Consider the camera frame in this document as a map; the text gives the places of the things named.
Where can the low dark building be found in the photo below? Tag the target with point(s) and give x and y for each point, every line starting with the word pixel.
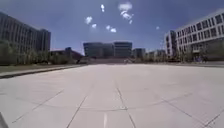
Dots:
pixel 65 53

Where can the small grey building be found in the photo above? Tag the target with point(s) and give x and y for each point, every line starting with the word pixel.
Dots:
pixel 138 53

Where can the grey multi-storey building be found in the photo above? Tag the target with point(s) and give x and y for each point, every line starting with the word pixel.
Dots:
pixel 20 35

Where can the white multi-storey building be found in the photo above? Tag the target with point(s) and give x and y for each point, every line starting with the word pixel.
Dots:
pixel 200 33

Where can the dark kerb strip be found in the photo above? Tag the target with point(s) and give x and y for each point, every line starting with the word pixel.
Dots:
pixel 36 70

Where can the dark glass-fronted building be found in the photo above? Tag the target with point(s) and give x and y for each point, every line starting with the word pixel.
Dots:
pixel 108 50

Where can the pale concrete slab plaza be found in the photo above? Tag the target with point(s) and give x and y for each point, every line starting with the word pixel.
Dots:
pixel 133 83

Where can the row of trees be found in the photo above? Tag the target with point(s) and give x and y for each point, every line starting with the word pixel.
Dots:
pixel 23 56

